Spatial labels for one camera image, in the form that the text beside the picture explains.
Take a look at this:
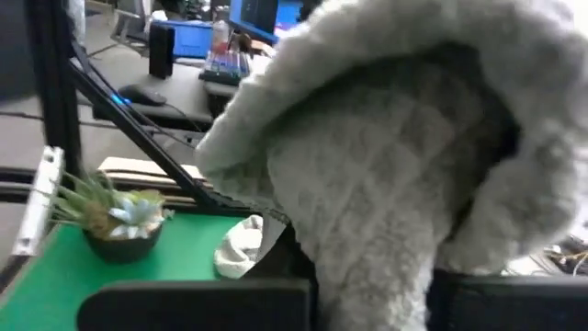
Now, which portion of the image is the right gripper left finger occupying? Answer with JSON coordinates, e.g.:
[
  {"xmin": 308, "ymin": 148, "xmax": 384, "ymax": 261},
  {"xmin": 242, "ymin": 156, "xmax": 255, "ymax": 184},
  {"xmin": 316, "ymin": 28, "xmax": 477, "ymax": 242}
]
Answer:
[{"xmin": 76, "ymin": 278, "xmax": 318, "ymax": 331}]

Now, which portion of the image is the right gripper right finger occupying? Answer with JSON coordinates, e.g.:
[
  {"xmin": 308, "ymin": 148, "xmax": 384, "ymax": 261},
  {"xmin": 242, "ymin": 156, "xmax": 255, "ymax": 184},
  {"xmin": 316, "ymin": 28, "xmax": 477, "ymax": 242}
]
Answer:
[{"xmin": 426, "ymin": 269, "xmax": 588, "ymax": 331}]

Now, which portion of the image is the white waffle weave towel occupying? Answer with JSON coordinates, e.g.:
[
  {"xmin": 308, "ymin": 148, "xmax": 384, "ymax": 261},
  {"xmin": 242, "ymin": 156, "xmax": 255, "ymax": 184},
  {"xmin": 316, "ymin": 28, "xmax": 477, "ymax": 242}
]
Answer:
[
  {"xmin": 195, "ymin": 0, "xmax": 588, "ymax": 331},
  {"xmin": 213, "ymin": 214, "xmax": 266, "ymax": 280}
]

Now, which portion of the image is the potted succulent plant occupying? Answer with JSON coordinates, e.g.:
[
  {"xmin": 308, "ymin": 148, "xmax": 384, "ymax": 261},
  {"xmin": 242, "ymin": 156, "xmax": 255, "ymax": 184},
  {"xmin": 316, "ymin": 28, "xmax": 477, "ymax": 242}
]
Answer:
[{"xmin": 50, "ymin": 172, "xmax": 175, "ymax": 266}]

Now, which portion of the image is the black computer mouse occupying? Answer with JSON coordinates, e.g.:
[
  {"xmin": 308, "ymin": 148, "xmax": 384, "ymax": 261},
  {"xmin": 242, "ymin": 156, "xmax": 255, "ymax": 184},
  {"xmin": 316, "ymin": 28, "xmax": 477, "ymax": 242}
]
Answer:
[{"xmin": 118, "ymin": 84, "xmax": 167, "ymax": 107}]

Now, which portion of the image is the grey desk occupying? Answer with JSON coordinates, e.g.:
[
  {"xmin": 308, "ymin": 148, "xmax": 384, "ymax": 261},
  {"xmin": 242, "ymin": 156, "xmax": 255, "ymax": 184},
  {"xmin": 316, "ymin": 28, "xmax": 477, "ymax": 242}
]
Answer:
[{"xmin": 75, "ymin": 54, "xmax": 240, "ymax": 132}]

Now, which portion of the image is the backlit keyboard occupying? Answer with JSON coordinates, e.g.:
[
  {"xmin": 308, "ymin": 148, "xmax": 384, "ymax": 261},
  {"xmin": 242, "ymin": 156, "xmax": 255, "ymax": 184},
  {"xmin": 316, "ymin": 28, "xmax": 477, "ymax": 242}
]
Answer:
[{"xmin": 198, "ymin": 49, "xmax": 252, "ymax": 86}]

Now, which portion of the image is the black speaker box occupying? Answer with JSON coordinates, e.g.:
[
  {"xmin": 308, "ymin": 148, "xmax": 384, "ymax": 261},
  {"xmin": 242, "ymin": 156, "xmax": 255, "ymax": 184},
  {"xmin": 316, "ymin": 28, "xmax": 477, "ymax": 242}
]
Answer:
[{"xmin": 148, "ymin": 22, "xmax": 176, "ymax": 80}]

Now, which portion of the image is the blue crate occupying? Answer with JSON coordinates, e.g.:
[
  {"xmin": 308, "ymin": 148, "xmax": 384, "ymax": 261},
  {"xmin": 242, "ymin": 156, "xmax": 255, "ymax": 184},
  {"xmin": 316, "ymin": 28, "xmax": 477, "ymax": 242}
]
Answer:
[{"xmin": 153, "ymin": 18, "xmax": 215, "ymax": 60}]

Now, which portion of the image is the desk monitor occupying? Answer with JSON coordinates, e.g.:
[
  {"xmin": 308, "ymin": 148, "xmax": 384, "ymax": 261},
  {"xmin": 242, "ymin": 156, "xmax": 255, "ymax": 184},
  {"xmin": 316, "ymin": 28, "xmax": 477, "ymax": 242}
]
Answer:
[{"xmin": 228, "ymin": 0, "xmax": 304, "ymax": 45}]

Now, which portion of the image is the white metal bracket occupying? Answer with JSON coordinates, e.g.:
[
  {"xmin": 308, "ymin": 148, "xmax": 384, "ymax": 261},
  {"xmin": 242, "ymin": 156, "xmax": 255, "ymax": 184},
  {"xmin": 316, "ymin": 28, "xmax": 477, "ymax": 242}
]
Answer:
[{"xmin": 11, "ymin": 145, "xmax": 65, "ymax": 257}]

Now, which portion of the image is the black diagonal frame strut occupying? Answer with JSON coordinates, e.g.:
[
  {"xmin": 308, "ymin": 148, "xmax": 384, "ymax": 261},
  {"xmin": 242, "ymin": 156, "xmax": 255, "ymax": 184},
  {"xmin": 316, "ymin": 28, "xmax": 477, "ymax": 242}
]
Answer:
[{"xmin": 68, "ymin": 40, "xmax": 288, "ymax": 224}]

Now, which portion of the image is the black frame post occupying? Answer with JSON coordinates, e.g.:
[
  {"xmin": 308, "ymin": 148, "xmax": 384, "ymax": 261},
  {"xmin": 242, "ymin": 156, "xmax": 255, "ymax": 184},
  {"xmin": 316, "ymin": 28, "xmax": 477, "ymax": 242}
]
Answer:
[{"xmin": 25, "ymin": 0, "xmax": 85, "ymax": 178}]

